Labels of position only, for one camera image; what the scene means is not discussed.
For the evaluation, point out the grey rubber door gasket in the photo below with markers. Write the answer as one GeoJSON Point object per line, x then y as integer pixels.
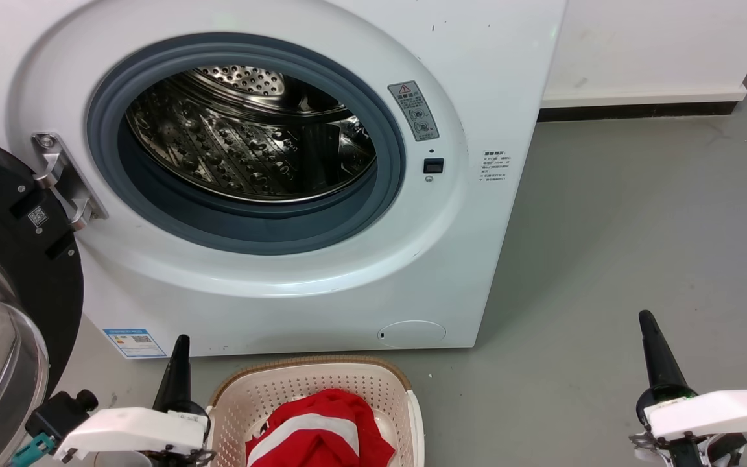
{"type": "Point", "coordinates": [250, 227]}

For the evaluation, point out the cream perforated laundry basket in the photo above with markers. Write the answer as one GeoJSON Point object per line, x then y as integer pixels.
{"type": "Point", "coordinates": [263, 395]}

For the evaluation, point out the perforated steel washer drum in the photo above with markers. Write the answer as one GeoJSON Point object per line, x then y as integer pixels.
{"type": "Point", "coordinates": [231, 149]}

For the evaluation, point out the black door latch slot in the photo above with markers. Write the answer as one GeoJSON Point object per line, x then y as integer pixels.
{"type": "Point", "coordinates": [433, 165]}

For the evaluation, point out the silver metal door hinge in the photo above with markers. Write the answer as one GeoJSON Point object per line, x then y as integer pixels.
{"type": "Point", "coordinates": [65, 175]}

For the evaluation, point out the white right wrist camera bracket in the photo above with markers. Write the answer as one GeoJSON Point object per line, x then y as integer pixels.
{"type": "Point", "coordinates": [717, 412]}

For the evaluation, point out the grey warning label sticker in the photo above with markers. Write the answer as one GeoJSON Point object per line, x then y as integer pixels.
{"type": "Point", "coordinates": [414, 110]}

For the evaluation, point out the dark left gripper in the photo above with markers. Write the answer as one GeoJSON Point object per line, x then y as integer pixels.
{"type": "Point", "coordinates": [195, 408]}

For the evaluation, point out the white front-load washing machine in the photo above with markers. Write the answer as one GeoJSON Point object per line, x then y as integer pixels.
{"type": "Point", "coordinates": [477, 259]}

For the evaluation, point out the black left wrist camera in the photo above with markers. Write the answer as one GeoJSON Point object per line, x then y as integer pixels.
{"type": "Point", "coordinates": [56, 415]}

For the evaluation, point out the red garment with white stripe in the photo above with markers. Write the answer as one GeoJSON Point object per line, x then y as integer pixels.
{"type": "Point", "coordinates": [347, 441]}

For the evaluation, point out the blue energy label sticker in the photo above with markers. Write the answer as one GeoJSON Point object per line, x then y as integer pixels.
{"type": "Point", "coordinates": [133, 342]}

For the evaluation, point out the washing machine door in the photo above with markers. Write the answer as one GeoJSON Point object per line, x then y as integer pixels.
{"type": "Point", "coordinates": [30, 272]}

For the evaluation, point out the round white filter cover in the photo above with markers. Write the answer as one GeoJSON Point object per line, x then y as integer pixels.
{"type": "Point", "coordinates": [412, 334]}

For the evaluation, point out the dark right gripper green band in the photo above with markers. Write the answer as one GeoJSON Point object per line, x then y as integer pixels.
{"type": "Point", "coordinates": [662, 394]}

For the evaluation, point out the small white QR label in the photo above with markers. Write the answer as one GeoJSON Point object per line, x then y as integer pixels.
{"type": "Point", "coordinates": [37, 216]}

